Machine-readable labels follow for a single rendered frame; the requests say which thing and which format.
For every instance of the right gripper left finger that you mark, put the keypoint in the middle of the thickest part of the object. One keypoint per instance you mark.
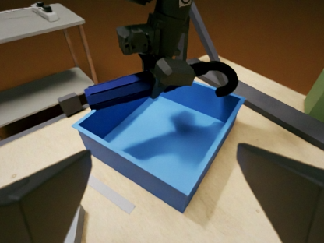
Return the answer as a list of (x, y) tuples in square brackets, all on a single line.
[(41, 207)]

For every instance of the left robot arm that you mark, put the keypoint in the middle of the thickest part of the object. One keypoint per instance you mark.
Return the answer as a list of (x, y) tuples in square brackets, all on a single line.
[(137, 38)]

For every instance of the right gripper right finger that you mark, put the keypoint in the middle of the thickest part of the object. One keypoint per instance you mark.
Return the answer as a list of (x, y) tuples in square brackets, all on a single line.
[(289, 192)]

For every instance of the blue open box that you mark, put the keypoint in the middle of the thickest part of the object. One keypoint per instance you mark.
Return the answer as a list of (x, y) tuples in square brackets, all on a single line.
[(167, 138)]

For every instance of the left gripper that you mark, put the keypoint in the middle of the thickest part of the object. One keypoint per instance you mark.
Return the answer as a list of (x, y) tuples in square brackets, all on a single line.
[(167, 71)]

